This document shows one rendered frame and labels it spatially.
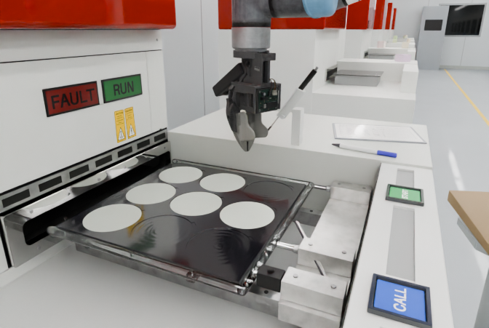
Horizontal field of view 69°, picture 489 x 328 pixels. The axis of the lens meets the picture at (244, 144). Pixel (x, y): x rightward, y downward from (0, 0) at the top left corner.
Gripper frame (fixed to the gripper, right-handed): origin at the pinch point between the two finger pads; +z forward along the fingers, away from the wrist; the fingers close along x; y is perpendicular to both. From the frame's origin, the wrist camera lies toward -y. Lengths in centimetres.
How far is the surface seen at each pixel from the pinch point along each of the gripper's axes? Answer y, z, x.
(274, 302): 27.4, 13.6, -17.2
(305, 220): 13.3, 15.0, 6.0
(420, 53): -479, 48, 1124
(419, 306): 46.0, 1.7, -16.3
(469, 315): 23, 98, 112
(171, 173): -13.4, 8.1, -11.1
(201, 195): 0.9, 8.1, -12.0
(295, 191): 11.8, 8.1, 3.8
